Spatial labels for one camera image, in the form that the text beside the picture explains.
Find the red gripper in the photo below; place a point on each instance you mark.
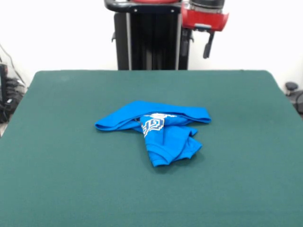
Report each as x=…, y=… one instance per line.
x=203, y=17

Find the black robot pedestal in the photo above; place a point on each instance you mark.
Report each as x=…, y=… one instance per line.
x=154, y=40

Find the blue shirt with white print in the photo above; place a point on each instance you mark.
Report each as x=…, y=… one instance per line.
x=170, y=142

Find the black equipment box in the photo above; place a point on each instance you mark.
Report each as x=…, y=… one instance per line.
x=2, y=82

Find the black office chair base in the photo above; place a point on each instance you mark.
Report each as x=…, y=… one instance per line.
x=291, y=86

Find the dark green table cloth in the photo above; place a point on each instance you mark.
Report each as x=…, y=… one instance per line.
x=71, y=165

